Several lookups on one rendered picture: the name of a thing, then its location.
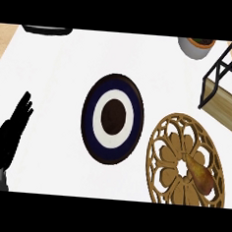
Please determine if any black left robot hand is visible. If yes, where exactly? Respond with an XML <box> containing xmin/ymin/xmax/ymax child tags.
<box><xmin>0</xmin><ymin>88</ymin><xmax>36</xmax><ymax>177</ymax></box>

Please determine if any round wooden openwork placemat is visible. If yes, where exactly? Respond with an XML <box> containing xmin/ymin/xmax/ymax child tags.
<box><xmin>143</xmin><ymin>110</ymin><xmax>232</xmax><ymax>209</ymax></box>

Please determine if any brown sweet potato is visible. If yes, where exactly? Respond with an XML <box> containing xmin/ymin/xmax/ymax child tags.
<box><xmin>182</xmin><ymin>153</ymin><xmax>217</xmax><ymax>197</ymax></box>

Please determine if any blue white brown round plate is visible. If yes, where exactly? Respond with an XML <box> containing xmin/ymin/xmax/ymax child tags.
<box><xmin>77</xmin><ymin>70</ymin><xmax>148</xmax><ymax>168</ymax></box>

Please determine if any black flat appliance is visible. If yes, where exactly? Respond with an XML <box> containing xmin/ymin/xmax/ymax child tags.
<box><xmin>21</xmin><ymin>24</ymin><xmax>74</xmax><ymax>37</ymax></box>

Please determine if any grey potted plant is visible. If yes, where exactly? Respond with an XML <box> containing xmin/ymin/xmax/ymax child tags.
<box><xmin>176</xmin><ymin>36</ymin><xmax>216</xmax><ymax>62</ymax></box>

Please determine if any black wire wooden tiered shelf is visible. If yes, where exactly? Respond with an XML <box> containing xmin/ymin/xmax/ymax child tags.
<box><xmin>196</xmin><ymin>38</ymin><xmax>232</xmax><ymax>138</ymax></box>

